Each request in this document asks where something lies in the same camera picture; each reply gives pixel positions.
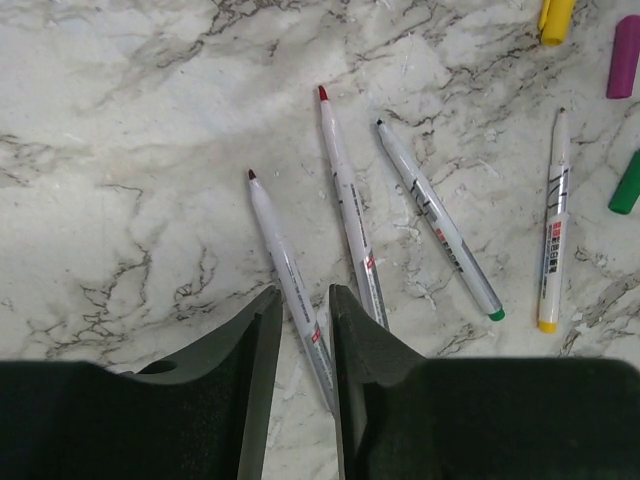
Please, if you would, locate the green pen cap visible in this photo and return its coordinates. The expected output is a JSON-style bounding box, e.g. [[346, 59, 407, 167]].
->
[[608, 150, 640, 215]]

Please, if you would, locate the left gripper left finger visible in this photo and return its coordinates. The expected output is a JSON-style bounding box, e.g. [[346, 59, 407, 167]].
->
[[1, 287, 283, 479]]

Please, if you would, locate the red marker pen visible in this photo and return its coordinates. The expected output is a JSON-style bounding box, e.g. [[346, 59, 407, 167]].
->
[[318, 85, 389, 330]]

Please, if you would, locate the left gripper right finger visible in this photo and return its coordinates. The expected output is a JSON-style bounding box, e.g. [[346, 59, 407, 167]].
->
[[329, 284, 639, 479]]

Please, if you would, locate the yellow marker pen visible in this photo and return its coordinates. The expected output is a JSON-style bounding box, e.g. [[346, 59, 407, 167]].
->
[[537, 107, 571, 334]]

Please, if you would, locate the purple pen cap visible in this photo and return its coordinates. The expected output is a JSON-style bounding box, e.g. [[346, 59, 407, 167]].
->
[[606, 15, 639, 100]]

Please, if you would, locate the green marker pen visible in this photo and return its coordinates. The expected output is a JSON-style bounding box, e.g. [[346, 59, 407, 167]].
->
[[376, 118, 505, 321]]

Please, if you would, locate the yellow pen cap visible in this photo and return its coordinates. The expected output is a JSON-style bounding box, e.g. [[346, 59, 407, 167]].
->
[[538, 0, 576, 46]]

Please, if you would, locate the purple marker pen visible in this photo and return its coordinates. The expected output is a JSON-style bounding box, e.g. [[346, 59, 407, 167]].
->
[[247, 169, 335, 412]]

